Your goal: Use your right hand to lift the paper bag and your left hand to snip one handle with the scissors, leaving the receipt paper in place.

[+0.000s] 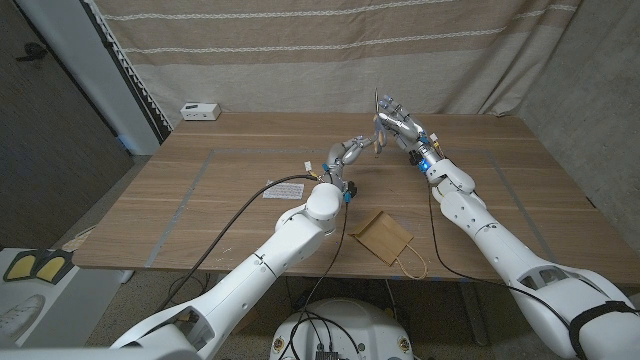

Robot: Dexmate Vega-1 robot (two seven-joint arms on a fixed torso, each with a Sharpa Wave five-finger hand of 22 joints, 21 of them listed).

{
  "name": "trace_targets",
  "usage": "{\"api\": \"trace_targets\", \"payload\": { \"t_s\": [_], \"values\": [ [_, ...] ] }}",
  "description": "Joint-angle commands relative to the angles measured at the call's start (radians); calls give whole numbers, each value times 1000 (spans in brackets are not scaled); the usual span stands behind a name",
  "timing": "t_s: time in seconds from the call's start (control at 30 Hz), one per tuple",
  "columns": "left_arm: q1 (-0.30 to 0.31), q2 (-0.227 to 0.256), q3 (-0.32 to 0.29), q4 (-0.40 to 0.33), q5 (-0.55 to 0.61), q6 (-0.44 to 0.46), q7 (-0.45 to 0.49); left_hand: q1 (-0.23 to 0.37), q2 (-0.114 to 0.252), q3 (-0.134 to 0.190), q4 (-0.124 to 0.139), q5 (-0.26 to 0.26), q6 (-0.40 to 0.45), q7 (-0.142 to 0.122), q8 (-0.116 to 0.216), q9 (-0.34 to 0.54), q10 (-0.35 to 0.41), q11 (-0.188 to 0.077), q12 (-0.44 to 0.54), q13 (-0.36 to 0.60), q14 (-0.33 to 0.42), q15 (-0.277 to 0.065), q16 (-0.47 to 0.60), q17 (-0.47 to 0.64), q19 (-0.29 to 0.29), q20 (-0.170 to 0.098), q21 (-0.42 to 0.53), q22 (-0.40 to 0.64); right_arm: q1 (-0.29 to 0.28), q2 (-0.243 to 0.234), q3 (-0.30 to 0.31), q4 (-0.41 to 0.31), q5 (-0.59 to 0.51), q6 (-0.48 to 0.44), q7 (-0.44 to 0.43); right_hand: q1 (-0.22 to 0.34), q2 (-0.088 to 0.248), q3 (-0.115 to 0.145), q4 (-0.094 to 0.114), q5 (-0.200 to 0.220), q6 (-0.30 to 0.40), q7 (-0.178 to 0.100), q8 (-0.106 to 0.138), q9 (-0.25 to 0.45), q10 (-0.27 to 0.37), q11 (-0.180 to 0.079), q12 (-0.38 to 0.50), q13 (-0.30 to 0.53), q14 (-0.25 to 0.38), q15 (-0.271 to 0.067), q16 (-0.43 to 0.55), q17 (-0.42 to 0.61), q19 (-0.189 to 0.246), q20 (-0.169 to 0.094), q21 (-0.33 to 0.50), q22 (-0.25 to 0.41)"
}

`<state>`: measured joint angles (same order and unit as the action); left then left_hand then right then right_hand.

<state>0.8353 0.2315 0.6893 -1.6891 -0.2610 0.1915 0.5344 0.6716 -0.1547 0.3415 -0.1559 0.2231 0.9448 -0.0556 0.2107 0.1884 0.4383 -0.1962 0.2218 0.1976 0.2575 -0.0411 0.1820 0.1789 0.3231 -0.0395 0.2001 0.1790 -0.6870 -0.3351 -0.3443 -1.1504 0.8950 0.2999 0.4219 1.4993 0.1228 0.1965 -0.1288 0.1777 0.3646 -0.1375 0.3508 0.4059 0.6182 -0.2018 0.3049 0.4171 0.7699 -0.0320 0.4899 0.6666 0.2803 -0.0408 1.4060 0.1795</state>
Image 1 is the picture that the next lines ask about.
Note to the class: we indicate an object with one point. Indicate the white power strip box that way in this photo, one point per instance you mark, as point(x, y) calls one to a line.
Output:
point(200, 111)

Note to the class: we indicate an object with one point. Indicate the white printed receipt paper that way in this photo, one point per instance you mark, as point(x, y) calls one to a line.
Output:
point(283, 190)

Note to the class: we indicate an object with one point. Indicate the beige striped curtain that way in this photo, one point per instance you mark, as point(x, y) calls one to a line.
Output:
point(325, 65)

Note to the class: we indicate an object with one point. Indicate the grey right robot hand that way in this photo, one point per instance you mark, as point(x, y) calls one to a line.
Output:
point(407, 131)

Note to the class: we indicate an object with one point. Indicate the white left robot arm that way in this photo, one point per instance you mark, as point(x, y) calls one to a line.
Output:
point(250, 280)

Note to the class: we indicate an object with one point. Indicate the yellow black pad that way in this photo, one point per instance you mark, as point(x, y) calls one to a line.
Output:
point(20, 266)
point(52, 267)

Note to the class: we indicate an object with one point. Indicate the dark textured door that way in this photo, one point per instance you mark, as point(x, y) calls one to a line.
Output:
point(50, 150)

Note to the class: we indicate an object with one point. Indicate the white door frame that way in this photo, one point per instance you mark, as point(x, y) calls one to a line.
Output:
point(90, 65)

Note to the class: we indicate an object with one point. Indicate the white shoe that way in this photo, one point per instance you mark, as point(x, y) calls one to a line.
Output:
point(20, 320)

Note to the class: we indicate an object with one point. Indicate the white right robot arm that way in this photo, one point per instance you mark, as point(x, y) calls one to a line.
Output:
point(505, 235)

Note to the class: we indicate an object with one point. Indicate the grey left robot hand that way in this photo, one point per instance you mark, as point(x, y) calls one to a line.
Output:
point(342, 157)

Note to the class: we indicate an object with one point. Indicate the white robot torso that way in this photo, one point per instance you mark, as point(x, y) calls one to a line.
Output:
point(360, 325)

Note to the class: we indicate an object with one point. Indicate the white floor platform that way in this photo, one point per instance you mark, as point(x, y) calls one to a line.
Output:
point(65, 300)

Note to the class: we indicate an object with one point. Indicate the grey table leg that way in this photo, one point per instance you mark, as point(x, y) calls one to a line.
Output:
point(474, 315)

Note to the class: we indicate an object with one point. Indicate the grey backdrop cloth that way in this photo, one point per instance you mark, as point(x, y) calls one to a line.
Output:
point(600, 60)

